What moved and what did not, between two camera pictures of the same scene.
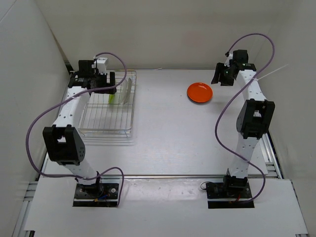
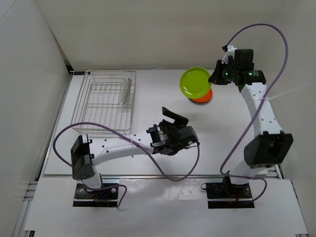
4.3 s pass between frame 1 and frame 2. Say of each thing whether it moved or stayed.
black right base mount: stayed
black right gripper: stayed
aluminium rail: stayed
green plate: moved
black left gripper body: moved
